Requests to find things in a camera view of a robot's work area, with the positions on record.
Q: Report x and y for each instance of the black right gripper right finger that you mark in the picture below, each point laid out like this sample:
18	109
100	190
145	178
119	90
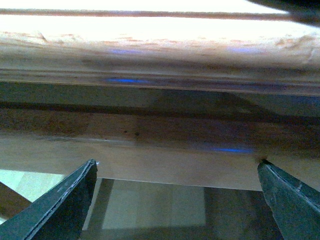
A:
295	205

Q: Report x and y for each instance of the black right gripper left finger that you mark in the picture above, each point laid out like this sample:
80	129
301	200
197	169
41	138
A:
60	213

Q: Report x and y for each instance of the wooden pull-out keyboard tray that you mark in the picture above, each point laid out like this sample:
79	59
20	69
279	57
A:
221	153

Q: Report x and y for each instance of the wooden desk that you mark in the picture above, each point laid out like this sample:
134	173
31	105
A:
209	59

